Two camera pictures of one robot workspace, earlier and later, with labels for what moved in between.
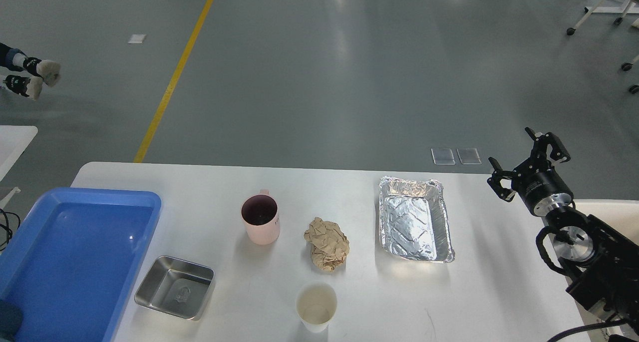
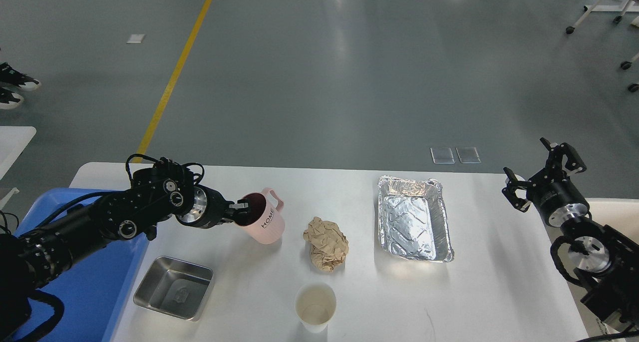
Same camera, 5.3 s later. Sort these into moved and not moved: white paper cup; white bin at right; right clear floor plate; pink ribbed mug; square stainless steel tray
Moved: pink ribbed mug
Not moved: white bin at right; square stainless steel tray; white paper cup; right clear floor plate
